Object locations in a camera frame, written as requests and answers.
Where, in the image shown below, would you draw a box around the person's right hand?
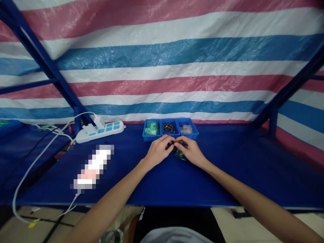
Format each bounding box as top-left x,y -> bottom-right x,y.
174,136 -> 210,169

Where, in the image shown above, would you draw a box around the person's left hand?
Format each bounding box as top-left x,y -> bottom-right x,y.
144,134 -> 176,166

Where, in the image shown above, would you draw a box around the small green circuit board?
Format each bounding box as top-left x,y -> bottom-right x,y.
174,148 -> 188,161

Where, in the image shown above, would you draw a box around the blue bin with circuit boards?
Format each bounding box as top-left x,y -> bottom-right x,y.
142,119 -> 163,142

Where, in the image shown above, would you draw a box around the blue bin with clear bags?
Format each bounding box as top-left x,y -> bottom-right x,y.
175,117 -> 200,140

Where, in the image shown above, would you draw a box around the blue bin with black parts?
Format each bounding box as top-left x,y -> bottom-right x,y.
160,118 -> 181,140

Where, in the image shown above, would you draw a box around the pile of green circuit boards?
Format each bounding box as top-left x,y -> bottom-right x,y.
144,121 -> 161,136

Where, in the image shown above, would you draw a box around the pile of small black parts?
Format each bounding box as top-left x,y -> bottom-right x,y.
162,123 -> 177,134

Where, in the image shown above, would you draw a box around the blue table cover sheet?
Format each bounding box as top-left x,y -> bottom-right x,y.
0,121 -> 324,211

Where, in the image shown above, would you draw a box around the white power strip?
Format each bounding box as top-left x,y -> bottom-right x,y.
75,120 -> 126,144

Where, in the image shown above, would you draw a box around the white charger plug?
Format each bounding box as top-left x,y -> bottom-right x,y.
83,115 -> 105,130

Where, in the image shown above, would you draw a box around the person's body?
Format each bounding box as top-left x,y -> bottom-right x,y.
129,206 -> 226,243

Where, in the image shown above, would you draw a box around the striped red white blue tarp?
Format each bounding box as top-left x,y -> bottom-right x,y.
0,0 -> 324,162

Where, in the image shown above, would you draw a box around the white power strip cord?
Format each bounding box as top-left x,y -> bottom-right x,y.
32,124 -> 77,140

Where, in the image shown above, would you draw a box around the black cable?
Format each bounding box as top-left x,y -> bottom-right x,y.
0,120 -> 84,188

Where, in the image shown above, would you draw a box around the blue metal shelf frame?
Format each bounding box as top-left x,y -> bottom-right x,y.
0,0 -> 324,162

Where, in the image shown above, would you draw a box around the long white charging cable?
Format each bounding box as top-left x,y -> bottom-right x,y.
12,112 -> 102,225

